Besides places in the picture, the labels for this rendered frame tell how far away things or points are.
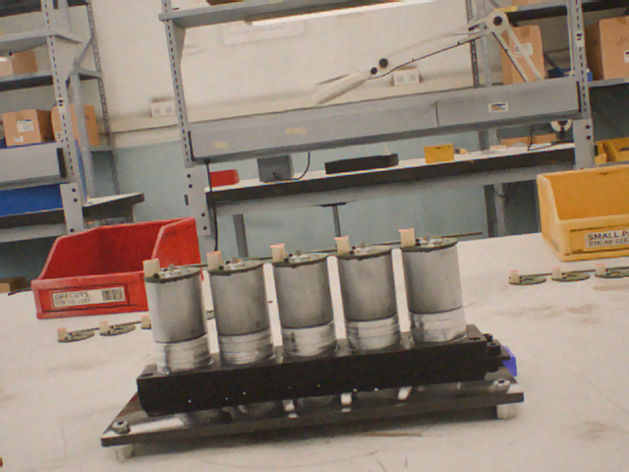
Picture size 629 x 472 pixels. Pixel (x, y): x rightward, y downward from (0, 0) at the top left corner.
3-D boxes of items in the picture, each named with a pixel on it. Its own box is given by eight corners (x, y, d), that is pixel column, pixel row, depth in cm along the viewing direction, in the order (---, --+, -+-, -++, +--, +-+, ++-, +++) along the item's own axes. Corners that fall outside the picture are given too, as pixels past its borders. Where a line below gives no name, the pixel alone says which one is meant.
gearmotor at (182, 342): (210, 389, 33) (194, 271, 32) (154, 395, 33) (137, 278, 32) (219, 372, 35) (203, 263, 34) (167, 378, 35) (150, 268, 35)
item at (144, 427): (489, 364, 35) (486, 340, 35) (527, 420, 28) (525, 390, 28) (149, 401, 36) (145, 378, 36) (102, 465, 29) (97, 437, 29)
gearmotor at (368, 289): (406, 368, 32) (393, 249, 32) (349, 374, 32) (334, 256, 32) (402, 352, 35) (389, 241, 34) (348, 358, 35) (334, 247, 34)
